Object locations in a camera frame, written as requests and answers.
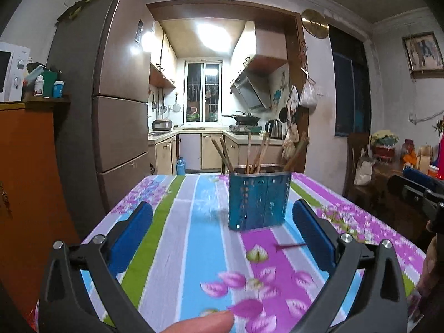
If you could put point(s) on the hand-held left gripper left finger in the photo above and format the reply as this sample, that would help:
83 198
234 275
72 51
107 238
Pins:
133 236

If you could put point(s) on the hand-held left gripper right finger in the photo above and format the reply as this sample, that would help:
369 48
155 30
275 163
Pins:
314 234

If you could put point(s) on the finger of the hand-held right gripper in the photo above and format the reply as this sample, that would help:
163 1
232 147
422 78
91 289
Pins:
423 179
409 190

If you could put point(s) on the blue metal utensil holder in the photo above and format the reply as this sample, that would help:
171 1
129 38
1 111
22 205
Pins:
258 201

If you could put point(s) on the person's right hand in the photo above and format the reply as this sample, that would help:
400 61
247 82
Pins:
433 277

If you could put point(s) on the red cup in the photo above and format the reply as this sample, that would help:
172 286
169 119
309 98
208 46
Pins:
433 171

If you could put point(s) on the beige paper carton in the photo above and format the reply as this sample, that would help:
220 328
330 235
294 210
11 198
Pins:
425 161

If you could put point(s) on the red thermos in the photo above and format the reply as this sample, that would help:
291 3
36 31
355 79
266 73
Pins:
441 163

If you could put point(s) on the dark wooden side table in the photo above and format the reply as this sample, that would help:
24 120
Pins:
385 177

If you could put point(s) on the glass jar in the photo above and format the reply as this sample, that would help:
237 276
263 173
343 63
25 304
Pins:
409 154

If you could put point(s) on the covered red pot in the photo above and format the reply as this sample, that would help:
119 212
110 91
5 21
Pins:
383 151

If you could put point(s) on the dried flowers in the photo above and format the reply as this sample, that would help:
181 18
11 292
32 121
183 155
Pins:
440 128

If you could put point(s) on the floral striped tablecloth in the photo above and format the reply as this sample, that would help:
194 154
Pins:
194 249

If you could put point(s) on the dark wooden chair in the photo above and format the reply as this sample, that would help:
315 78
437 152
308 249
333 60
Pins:
353 152

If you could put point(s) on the blue water bottle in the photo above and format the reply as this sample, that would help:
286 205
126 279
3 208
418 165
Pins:
180 168

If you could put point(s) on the hanging beige cloth bag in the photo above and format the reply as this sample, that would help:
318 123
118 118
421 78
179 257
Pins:
290 142

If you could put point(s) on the beige base kitchen cabinets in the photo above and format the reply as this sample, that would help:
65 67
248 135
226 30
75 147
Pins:
208 152

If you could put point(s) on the steel electric kettle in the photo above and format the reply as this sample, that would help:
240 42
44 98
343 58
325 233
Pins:
274 129

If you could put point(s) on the silver countertop appliance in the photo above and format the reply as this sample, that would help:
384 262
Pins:
162 125

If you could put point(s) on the orange wooden cabinet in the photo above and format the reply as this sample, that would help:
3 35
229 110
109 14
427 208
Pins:
31 180

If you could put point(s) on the hanging black pan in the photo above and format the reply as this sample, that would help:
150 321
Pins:
283 115

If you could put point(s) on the framed elephant picture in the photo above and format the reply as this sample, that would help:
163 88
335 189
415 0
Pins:
423 53

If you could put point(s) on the gas stove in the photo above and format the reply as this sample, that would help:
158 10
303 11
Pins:
242 129

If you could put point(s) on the black wok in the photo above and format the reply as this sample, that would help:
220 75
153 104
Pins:
246 118

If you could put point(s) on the hanging white oven mitt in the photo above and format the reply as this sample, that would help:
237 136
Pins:
293 99

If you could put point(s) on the hanging white plastic bag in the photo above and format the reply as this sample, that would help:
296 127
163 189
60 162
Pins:
308 97

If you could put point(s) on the barred kitchen window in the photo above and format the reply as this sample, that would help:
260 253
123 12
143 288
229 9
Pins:
194 92

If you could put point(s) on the steel range hood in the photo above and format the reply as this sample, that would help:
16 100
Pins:
249 90

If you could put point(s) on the silver refrigerator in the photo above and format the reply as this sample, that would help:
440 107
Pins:
118 76

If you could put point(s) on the blue lidded jar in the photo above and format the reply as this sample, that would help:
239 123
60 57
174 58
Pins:
58 90

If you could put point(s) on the white pill bottle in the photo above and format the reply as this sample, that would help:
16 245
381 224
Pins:
39 86

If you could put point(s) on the dark green box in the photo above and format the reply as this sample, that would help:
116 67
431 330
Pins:
50 79

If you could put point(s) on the light blue tissue box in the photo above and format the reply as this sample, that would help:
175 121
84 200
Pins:
34 71

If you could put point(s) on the cabinet above range hood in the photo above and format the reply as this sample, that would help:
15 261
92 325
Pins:
267 45

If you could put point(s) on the white microwave oven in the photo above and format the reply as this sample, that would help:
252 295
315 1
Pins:
14 73

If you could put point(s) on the refrigerator sticker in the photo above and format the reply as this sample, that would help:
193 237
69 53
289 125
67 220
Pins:
138 31

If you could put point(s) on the ceiling light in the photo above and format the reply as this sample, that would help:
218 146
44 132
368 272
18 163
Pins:
216 38

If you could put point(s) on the yellow black bag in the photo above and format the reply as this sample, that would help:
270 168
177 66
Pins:
74 10

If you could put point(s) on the dark wall window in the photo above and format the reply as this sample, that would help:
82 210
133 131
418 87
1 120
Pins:
350 90

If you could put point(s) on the beige wall kitchen cabinets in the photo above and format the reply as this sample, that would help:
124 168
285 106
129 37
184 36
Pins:
163 59

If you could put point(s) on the gold wall clock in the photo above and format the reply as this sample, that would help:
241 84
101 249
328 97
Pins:
315 23

